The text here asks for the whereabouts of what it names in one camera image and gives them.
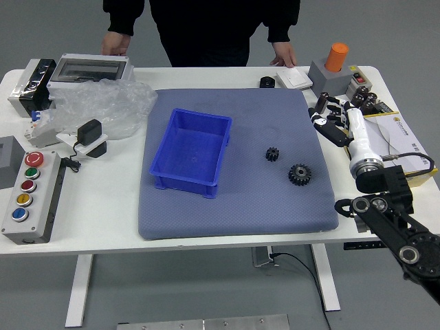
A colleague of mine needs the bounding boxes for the black power adapter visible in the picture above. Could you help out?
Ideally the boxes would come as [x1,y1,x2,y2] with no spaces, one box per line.
[76,118,103,146]

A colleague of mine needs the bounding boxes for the black table control panel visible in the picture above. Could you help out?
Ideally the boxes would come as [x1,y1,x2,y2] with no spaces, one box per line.
[343,241,383,250]

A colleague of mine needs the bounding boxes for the white red-button switch box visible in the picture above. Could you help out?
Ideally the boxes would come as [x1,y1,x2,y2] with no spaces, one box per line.
[345,65,373,99]

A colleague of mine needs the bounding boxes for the orange cylinder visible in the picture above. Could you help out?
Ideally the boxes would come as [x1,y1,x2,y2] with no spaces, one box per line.
[324,42,349,73]

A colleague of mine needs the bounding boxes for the grey clear-lid distribution box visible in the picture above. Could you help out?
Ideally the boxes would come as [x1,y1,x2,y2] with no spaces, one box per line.
[47,52,135,96]

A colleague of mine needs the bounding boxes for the white table leg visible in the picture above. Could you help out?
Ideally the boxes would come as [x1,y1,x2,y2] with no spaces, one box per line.
[64,254,94,328]
[309,244,342,312]

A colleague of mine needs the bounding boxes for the person's right hand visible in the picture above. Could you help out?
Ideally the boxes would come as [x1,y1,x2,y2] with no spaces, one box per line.
[100,31,132,57]

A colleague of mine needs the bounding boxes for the grey metal plate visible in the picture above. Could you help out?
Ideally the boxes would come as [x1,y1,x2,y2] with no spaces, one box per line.
[116,313,290,330]

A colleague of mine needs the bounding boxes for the black adapter cord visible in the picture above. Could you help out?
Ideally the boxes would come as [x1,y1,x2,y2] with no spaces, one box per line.
[60,139,83,173]

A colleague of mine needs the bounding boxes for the white circuit breaker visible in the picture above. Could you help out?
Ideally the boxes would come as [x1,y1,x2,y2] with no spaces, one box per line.
[23,109,61,149]

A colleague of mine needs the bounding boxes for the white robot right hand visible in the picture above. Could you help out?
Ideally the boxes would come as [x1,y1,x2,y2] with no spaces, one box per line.
[308,97,383,166]

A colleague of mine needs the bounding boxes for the blue-grey mat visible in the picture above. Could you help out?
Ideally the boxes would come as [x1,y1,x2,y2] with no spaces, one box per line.
[137,88,340,241]

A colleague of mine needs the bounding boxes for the person's left hand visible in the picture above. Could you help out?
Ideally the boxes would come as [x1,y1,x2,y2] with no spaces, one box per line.
[269,41,298,68]

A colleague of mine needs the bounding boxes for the grey square box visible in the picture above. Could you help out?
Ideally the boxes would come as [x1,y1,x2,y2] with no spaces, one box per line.
[0,135,28,190]

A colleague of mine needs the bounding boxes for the yellow and white carton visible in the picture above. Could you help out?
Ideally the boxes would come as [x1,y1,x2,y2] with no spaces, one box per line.
[360,111,439,190]

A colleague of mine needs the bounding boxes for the grey block holder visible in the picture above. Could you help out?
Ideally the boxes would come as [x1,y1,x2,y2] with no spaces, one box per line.
[307,58,357,98]

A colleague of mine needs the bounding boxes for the clear plastic bag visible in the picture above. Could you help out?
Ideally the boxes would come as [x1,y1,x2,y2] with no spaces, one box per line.
[34,78,159,141]

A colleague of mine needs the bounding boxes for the white wall switch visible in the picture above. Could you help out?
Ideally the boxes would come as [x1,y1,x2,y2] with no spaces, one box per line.
[276,67,314,91]

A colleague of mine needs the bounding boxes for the person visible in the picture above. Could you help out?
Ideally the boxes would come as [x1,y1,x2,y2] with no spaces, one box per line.
[102,0,301,68]

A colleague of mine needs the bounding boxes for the small black electronic module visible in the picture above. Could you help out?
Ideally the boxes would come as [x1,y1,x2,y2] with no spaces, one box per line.
[374,99,395,114]

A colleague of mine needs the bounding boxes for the grey five-button control box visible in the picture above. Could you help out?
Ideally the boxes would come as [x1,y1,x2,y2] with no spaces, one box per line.
[1,150,66,245]

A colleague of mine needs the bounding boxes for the black power cable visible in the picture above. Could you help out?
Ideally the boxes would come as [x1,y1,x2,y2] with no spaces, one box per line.
[269,252,333,330]

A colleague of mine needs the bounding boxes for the blue plastic box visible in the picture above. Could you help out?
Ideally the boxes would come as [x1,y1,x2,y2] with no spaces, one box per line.
[148,107,233,200]

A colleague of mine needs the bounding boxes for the big black gear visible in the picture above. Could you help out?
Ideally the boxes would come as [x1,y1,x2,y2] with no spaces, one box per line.
[287,163,313,188]

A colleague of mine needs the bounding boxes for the white flat bracket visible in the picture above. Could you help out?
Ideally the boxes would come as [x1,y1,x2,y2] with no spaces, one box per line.
[56,132,109,160]

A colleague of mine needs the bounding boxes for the grey under-table box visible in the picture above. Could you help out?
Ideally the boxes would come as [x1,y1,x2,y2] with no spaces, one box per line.
[251,245,280,268]

